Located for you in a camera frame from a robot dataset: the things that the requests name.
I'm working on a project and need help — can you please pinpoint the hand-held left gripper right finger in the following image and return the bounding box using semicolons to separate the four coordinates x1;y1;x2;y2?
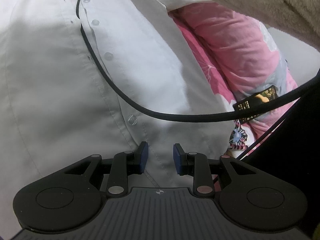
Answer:
173;143;258;198

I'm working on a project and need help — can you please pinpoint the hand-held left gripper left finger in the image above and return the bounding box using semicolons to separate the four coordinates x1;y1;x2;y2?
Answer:
64;142;149;197

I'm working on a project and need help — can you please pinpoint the white button shirt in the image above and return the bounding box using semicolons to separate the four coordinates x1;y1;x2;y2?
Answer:
0;0;238;230

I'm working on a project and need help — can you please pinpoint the person's right forearm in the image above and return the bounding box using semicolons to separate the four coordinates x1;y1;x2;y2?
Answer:
176;0;320;53

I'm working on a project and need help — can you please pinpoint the pink floral blanket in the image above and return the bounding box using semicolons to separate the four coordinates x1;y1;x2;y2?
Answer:
167;10;258;159

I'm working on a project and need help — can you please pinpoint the smartphone with lit screen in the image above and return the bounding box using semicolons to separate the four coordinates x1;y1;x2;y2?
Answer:
232;85;278;124

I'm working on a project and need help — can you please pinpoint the person's dark clothing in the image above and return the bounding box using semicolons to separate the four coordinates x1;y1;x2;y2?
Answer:
240;70;320;240

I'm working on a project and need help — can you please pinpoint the pink quilt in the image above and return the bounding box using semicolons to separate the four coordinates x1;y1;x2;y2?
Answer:
139;0;300;140

